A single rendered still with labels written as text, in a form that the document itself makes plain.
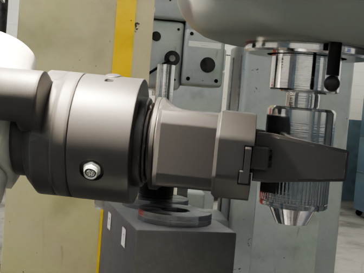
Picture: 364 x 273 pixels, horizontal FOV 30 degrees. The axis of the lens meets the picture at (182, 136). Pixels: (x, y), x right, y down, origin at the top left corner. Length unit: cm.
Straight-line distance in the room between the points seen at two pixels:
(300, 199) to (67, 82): 17
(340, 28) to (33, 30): 181
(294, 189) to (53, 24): 177
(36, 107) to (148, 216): 39
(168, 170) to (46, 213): 178
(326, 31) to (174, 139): 11
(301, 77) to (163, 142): 10
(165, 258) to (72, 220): 145
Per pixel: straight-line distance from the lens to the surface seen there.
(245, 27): 42
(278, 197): 46
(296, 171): 44
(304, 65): 45
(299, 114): 45
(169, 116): 43
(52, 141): 45
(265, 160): 44
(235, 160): 41
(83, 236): 222
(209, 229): 79
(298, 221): 47
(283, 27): 41
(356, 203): 890
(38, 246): 222
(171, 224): 79
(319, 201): 46
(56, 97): 45
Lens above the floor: 127
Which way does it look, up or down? 3 degrees down
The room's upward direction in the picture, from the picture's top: 5 degrees clockwise
